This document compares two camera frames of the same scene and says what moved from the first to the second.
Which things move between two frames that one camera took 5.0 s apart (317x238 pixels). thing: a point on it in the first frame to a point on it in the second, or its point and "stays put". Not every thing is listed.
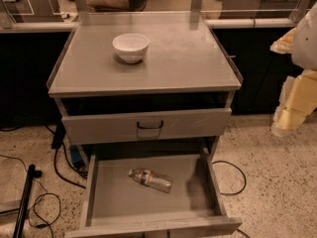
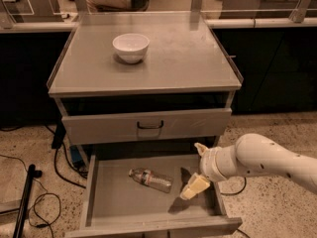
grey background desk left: (31, 3) stays put
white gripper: (306, 47) to (207, 164)
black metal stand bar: (32, 173) stays put
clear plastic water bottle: (158, 181) stays put
